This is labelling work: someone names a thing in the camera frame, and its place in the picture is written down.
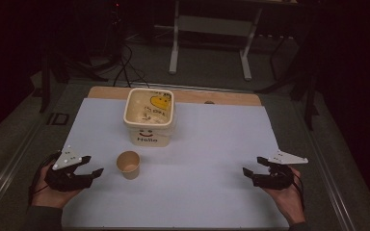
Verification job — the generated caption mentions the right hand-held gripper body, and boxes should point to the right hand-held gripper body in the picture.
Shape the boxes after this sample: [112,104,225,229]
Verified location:
[251,149,309,191]

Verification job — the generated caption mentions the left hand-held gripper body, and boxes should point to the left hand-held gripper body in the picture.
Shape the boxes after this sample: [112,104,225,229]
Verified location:
[43,144,93,193]

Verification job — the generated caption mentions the person's right hand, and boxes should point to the person's right hand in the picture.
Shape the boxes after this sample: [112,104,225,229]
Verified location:
[262,167,306,226]

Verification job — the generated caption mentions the person's left hand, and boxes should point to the person's left hand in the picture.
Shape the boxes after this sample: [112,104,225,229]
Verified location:
[31,164,82,210]

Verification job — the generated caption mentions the brown paper cup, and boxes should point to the brown paper cup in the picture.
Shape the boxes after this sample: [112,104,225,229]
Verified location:
[116,150,142,181]

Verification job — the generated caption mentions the black square floor plate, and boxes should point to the black square floor plate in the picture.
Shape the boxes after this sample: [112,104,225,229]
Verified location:
[45,112,70,126]

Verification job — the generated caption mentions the white table mat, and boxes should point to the white table mat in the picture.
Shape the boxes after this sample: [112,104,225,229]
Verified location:
[61,97,291,229]

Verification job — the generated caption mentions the cream plastic bucket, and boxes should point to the cream plastic bucket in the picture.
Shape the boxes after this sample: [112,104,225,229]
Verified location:
[122,87,176,148]

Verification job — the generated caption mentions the black tripod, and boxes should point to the black tripod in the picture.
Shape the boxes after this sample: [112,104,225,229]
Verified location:
[254,30,321,131]

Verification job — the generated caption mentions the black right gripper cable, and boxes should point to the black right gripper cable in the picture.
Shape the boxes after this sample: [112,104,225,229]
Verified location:
[289,168,306,212]

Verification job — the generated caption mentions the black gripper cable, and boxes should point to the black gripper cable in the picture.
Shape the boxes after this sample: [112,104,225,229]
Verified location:
[289,168,306,212]
[27,151,62,206]

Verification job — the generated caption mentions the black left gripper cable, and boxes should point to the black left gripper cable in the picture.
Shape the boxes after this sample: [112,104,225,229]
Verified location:
[27,151,62,206]

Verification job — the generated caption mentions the black floor cables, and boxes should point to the black floor cables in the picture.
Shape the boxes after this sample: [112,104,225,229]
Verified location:
[113,41,150,89]

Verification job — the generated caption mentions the white metal table frame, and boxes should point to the white metal table frame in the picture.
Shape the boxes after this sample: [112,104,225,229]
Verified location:
[168,0,265,82]

